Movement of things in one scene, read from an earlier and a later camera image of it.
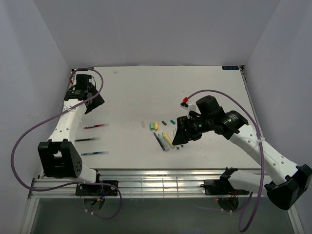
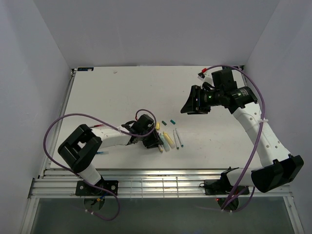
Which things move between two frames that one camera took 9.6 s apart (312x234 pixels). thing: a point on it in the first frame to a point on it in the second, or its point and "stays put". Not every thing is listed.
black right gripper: (182, 136) to (192, 107)
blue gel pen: (101, 152) stays put
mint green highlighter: (165, 143) stays put
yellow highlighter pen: (167, 139) stays put
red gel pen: (93, 126) stays put
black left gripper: (98, 101) to (154, 139)
